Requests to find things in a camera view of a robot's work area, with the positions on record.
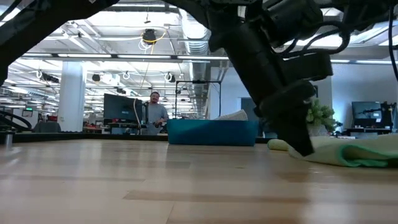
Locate black metal frame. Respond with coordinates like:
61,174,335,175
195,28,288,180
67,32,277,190
175,80,222,121

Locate person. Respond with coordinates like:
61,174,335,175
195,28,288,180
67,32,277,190
145,91,170,136

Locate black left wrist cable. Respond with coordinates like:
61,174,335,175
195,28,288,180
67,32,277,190
273,20,352,60

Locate white building pillar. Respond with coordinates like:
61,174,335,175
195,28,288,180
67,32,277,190
58,61,88,133

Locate black ceiling cable reel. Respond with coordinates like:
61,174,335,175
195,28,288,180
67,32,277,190
142,29,157,44

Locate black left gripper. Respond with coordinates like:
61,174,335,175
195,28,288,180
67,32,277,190
208,21,317,157

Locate white patterned plant pot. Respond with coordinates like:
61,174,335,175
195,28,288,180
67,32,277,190
307,123,328,138

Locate silver ventilation duct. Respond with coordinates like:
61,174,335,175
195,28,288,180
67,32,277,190
180,18,216,118

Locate black computer monitor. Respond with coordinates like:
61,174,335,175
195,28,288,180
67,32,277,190
351,101,393,128
103,93,144,123

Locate teal storage bin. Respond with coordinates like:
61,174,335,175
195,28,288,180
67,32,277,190
166,119,259,147

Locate green artificial plant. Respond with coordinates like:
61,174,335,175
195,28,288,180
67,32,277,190
306,98,338,133

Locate black desk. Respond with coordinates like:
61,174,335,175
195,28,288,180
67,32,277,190
344,127,393,141

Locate grey waffle weave towel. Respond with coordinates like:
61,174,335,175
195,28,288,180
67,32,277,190
213,109,249,121

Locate grey door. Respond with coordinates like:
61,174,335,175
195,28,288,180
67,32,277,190
241,97,261,121

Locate grey office chair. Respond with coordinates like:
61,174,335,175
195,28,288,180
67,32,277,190
32,121,62,134

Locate green microfiber towel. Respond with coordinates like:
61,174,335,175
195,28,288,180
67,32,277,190
267,133,398,169

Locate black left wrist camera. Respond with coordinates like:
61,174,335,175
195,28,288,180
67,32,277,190
281,52,334,82

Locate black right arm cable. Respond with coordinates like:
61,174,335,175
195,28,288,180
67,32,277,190
387,4,398,82

